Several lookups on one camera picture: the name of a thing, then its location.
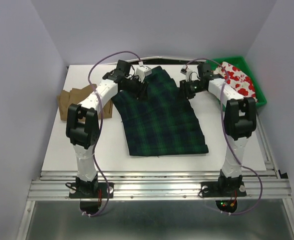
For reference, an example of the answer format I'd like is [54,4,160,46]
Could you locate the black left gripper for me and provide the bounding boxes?
[123,75,149,103]

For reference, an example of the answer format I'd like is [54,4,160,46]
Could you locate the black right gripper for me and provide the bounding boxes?
[173,78,205,102]

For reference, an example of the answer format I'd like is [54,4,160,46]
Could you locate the dark green plaid skirt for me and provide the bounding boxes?
[112,66,209,157]

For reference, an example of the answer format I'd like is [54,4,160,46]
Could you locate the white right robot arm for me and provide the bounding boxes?
[179,62,257,197]

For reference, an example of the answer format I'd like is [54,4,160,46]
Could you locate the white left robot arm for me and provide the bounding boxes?
[66,60,152,197]

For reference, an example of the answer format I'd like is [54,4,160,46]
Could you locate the red floral white skirt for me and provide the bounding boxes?
[221,61,258,102]

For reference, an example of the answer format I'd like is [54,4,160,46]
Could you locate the green plastic tray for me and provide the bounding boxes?
[213,55,267,108]

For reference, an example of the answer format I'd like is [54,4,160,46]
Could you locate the folded tan skirt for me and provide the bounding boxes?
[57,85,113,122]

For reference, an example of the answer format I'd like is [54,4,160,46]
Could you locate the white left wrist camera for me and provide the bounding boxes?
[136,65,152,83]

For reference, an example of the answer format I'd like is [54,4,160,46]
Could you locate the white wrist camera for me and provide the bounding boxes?
[180,65,194,82]
[136,65,152,83]

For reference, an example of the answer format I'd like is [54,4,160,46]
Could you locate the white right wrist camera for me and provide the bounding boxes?
[180,65,194,82]

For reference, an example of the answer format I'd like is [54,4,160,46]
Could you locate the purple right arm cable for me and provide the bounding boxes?
[183,58,264,216]

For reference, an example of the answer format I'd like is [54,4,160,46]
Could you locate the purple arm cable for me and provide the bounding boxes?
[183,58,264,216]
[81,50,144,218]

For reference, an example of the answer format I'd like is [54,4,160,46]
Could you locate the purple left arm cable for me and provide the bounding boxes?
[81,50,144,218]

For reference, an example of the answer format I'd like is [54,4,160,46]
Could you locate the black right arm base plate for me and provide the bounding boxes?
[198,181,247,198]

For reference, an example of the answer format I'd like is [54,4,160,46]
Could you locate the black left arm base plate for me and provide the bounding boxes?
[65,182,114,199]

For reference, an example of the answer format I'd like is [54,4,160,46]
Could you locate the aluminium rail frame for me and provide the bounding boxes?
[16,159,294,240]

